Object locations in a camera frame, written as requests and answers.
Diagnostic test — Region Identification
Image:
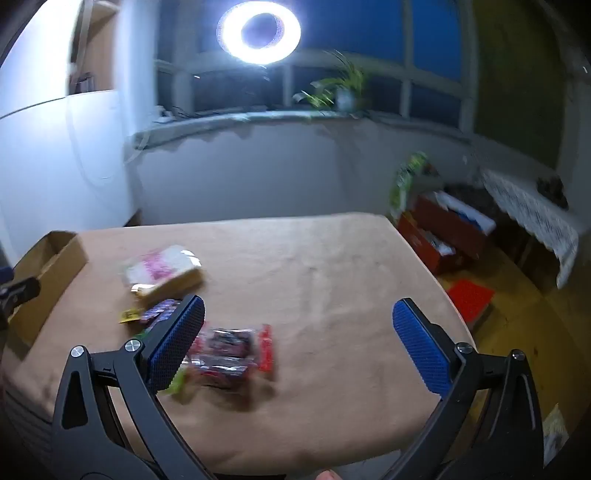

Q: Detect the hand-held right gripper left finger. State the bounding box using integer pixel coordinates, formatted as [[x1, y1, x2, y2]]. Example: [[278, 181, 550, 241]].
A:
[[51, 294, 218, 480]]

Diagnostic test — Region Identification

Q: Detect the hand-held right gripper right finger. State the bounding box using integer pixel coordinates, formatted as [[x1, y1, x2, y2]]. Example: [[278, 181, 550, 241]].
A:
[[392, 298, 546, 480]]

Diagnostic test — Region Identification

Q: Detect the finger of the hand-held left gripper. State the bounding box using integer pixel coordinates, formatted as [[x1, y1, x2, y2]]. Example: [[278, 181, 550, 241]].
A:
[[0, 277, 41, 326]]

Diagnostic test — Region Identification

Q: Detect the brown chocolate bar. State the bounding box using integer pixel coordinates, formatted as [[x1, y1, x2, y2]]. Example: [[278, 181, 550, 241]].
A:
[[140, 299, 182, 325]]

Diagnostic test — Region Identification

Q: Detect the green candy packet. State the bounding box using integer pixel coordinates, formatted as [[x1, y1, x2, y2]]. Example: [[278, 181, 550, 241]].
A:
[[159, 369, 190, 397]]

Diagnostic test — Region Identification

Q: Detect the red-edged clear snack packet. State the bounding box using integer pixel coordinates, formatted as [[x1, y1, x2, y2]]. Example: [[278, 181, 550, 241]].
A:
[[187, 323, 278, 385]]

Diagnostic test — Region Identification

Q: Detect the sliced bread packet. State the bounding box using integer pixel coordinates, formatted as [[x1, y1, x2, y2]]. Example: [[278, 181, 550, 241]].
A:
[[122, 244, 204, 308]]

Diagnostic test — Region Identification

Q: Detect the red floor mat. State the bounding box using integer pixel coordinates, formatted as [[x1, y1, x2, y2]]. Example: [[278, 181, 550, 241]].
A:
[[445, 279, 496, 324]]

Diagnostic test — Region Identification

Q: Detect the red cardboard box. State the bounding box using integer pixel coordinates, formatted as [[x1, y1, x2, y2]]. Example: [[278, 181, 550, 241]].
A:
[[413, 191, 497, 259], [397, 212, 467, 276]]

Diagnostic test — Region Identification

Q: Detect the pale printed bag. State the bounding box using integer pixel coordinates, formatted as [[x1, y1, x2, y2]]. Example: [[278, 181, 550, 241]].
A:
[[542, 404, 570, 467]]

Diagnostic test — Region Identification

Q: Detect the green printed bag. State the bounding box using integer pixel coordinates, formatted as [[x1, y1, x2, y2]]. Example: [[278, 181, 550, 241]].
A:
[[388, 151, 430, 222]]

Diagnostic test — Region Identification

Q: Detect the side table with lace cloth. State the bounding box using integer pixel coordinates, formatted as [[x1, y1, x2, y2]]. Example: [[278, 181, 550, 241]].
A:
[[480, 168, 580, 289]]

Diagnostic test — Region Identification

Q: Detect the dark object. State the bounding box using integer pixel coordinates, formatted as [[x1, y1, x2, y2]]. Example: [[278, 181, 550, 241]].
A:
[[536, 178, 570, 208]]

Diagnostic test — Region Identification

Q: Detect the grey window sill cover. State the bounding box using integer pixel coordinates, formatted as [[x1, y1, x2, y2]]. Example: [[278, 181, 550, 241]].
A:
[[134, 110, 472, 149]]

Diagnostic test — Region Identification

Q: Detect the potted spider plant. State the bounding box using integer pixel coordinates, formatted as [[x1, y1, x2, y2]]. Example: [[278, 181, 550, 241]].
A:
[[293, 50, 370, 114]]

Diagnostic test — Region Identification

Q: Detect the olive green curtain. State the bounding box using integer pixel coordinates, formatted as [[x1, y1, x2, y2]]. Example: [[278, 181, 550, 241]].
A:
[[473, 0, 571, 169]]

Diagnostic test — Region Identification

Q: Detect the wooden wall shelf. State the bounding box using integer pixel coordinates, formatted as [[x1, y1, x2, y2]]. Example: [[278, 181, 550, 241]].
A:
[[69, 0, 117, 95]]

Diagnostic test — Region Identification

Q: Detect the ring light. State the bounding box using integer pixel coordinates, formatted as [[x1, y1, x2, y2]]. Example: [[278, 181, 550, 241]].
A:
[[216, 1, 302, 65]]

